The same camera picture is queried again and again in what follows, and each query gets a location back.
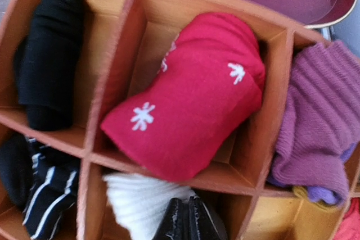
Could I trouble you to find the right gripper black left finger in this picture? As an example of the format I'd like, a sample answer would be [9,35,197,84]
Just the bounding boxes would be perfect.
[153,198,184,240]

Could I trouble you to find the plain red sock in box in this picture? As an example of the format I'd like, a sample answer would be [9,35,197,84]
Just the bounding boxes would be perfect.
[333,198,360,240]

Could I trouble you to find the black sock in box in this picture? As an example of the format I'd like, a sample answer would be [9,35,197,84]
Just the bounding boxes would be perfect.
[13,0,86,131]

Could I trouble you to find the pink sock in box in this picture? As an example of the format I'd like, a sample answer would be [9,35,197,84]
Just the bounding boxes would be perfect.
[268,40,359,211]

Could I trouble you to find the cream white sock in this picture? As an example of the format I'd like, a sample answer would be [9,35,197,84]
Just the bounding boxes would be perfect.
[102,173,196,239]

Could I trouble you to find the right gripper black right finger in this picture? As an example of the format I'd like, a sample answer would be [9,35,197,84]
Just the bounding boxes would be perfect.
[188,197,228,239]

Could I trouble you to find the orange wooden compartment box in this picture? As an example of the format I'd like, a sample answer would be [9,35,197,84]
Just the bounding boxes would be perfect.
[1,0,345,239]

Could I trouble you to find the striped black white sock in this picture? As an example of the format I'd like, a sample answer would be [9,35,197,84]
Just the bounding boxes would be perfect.
[1,133,80,239]

